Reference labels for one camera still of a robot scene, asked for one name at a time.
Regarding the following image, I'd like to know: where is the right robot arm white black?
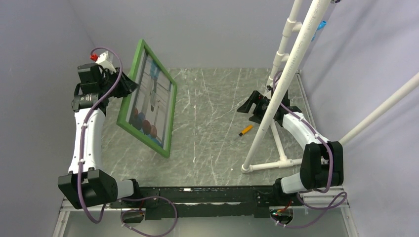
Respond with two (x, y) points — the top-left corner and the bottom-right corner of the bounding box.
(242, 98), (344, 205)

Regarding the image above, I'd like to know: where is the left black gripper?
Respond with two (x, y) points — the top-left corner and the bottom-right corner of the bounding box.
(101, 67), (140, 99)

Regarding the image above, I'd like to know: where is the orange handled screwdriver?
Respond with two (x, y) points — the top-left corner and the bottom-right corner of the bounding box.
(234, 125), (253, 140)

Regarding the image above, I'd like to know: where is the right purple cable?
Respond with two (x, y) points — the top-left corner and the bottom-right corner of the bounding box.
(272, 70), (348, 230)

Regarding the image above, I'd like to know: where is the green wooden picture frame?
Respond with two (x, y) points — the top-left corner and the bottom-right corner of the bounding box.
(117, 39), (177, 158)

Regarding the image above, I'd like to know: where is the aluminium frame rail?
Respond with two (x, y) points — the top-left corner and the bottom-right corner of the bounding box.
(53, 186), (359, 237)

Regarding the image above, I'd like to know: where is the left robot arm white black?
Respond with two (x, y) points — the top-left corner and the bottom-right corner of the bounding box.
(58, 63), (142, 209)

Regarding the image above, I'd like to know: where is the white PVC pipe stand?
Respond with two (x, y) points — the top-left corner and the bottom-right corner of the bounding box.
(241, 0), (419, 173)

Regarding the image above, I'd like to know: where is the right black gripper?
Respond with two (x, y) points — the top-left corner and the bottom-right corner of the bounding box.
(237, 91), (276, 125)

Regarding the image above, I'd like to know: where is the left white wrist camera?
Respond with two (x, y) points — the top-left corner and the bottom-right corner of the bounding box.
(90, 51), (116, 73)

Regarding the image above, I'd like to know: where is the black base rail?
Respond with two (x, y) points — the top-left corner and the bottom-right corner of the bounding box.
(110, 185), (302, 220)

